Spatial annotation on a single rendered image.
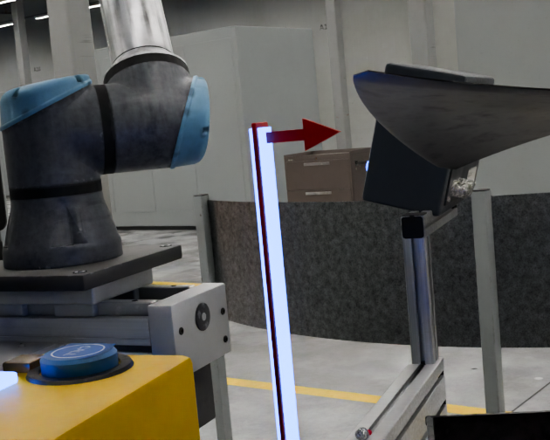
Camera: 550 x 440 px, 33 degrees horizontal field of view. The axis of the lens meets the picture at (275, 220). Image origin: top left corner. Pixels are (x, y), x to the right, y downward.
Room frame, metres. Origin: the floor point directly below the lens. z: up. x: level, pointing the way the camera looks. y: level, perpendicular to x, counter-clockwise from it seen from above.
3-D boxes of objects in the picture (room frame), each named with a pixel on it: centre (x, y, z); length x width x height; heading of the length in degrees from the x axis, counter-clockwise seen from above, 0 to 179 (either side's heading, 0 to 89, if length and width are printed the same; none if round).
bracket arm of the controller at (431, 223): (1.30, -0.22, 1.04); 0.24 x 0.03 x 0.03; 158
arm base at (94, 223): (1.20, 0.28, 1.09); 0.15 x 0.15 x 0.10
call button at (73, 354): (0.48, 0.11, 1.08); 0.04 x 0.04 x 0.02
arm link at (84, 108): (1.20, 0.27, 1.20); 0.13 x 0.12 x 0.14; 107
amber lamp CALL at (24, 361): (0.49, 0.14, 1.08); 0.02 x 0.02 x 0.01; 68
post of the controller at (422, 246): (1.20, -0.18, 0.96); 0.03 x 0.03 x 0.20; 68
